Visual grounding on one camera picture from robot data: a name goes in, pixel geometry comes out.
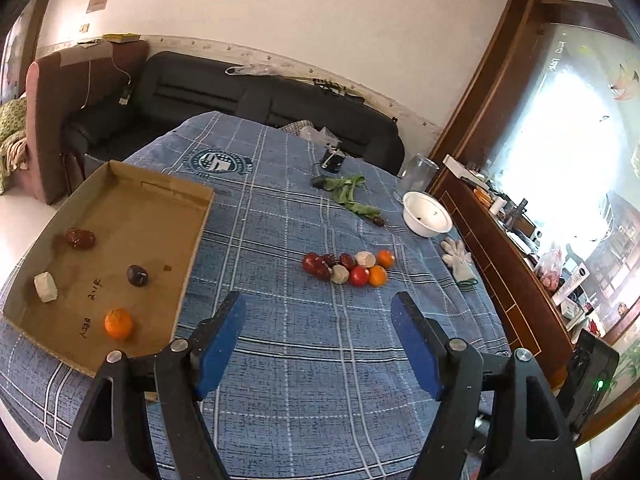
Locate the checked cloth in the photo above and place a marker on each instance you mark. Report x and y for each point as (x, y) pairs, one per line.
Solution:
(299, 127)

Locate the wooden cabinet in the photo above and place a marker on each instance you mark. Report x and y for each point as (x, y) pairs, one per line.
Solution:
(495, 280)

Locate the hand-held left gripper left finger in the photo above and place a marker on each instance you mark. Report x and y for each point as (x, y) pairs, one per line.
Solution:
(220, 345)

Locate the dark purple plum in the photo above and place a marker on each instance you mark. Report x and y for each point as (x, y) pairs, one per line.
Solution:
(136, 275)

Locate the black leather sofa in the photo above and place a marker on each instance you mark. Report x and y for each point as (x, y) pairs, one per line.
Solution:
(200, 90)

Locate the black object on sofa back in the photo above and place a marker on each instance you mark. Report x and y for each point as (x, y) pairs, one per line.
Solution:
(335, 89)

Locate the pink plastic bag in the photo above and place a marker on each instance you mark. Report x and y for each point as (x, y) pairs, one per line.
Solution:
(550, 267)

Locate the small dark round object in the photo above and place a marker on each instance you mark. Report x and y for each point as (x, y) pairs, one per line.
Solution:
(318, 181)

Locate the small black device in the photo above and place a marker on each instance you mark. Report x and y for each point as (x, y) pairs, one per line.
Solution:
(332, 159)

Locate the clear glass jar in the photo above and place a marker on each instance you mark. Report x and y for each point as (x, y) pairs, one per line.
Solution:
(419, 172)

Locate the white hexagonal block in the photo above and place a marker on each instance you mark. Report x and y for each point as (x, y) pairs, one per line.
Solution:
(340, 274)

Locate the brown armchair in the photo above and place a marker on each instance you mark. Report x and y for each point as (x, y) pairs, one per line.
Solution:
(55, 110)

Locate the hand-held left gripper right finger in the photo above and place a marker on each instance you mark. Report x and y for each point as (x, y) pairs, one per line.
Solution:
(417, 345)

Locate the white rectangular block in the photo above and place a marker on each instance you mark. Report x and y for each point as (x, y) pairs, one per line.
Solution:
(46, 287)

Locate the yellow book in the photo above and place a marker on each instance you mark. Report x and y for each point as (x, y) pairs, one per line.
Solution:
(121, 38)

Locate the wooden glass door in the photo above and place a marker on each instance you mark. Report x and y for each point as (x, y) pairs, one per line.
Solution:
(20, 45)

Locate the green leafy vegetable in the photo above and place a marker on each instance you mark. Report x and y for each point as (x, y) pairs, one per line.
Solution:
(345, 190)

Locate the red tomato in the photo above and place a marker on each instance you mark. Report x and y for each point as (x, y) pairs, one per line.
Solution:
(359, 276)

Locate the white bowl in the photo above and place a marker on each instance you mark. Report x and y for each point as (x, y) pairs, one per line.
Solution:
(426, 212)

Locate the clear plastic bag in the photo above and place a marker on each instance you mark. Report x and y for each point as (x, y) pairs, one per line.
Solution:
(255, 70)

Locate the green patterned blanket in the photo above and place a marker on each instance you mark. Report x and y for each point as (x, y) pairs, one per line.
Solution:
(10, 125)

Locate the small red date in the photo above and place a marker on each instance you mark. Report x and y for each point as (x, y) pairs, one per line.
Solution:
(329, 259)

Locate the brown cardboard tray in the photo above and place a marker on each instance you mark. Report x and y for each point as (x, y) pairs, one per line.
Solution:
(125, 220)

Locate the white lumpy block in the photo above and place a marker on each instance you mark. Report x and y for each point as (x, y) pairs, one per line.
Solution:
(365, 258)

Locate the white work glove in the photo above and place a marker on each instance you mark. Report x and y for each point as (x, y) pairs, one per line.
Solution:
(459, 260)

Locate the orange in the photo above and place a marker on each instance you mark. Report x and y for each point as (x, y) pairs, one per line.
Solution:
(378, 276)
(385, 258)
(118, 324)

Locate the large red date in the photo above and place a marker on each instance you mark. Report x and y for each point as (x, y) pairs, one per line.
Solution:
(314, 265)

